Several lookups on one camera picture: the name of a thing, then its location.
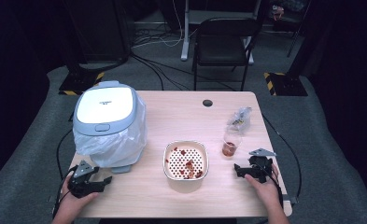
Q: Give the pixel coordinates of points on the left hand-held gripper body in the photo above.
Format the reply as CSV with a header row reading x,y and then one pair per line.
x,y
81,182

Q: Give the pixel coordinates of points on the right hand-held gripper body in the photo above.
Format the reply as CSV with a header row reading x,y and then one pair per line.
x,y
260,166

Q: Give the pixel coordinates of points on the red date tea dregs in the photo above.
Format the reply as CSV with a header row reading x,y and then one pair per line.
x,y
229,149

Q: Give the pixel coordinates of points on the clear plastic cup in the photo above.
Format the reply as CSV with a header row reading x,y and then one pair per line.
x,y
232,137

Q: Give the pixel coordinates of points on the person's left hand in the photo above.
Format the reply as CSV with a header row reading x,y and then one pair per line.
x,y
72,203

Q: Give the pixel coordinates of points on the person's right hand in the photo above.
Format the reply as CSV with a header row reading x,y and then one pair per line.
x,y
268,193

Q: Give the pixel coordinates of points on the crumpled clear plastic bag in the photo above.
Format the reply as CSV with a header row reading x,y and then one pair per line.
x,y
240,116

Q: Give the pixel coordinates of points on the red food scraps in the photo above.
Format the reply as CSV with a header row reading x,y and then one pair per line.
x,y
190,166

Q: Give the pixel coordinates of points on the grey-blue lidded trash can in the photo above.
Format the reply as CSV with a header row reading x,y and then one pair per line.
x,y
103,105

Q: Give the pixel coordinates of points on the striped black stand base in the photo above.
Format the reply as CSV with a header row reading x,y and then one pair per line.
x,y
78,84
285,84

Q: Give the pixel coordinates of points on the black folding chair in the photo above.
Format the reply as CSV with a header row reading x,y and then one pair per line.
x,y
223,46

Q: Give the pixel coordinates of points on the black cabinet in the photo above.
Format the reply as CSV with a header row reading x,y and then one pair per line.
x,y
100,28

